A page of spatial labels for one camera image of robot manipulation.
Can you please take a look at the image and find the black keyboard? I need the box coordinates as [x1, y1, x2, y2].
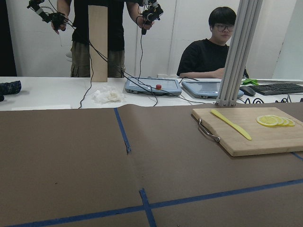
[250, 83, 303, 96]

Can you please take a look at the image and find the white crumpled tissue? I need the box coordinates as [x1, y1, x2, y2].
[92, 86, 125, 104]

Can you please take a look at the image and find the standing person in black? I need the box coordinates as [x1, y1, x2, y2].
[53, 0, 155, 79]

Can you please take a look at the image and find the yellow plastic knife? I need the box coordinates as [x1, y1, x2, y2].
[210, 109, 252, 140]

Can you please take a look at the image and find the seated person in black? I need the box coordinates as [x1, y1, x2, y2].
[177, 6, 236, 79]

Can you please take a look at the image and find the front lemon slice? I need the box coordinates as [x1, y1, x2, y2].
[256, 115, 278, 127]

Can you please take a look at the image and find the wooden plank upright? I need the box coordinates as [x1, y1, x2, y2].
[88, 5, 108, 82]

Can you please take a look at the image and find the green plastic clip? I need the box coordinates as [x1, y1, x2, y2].
[241, 78, 258, 85]

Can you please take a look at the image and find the teach pendant with red button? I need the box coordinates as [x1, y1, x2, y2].
[124, 77, 182, 96]

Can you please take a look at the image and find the aluminium frame post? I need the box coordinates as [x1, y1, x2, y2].
[215, 0, 263, 106]

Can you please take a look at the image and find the black computer mouse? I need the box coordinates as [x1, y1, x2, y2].
[240, 86, 256, 96]

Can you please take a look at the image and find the lemon slice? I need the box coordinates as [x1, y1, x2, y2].
[287, 118, 295, 126]
[256, 115, 278, 127]
[282, 117, 289, 126]
[275, 116, 284, 126]

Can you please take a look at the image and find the dark folded cloth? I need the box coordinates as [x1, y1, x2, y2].
[0, 80, 22, 102]

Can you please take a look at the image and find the back lemon slice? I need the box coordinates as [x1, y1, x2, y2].
[287, 118, 295, 126]

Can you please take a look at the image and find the wooden cutting board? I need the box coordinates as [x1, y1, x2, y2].
[192, 107, 303, 157]

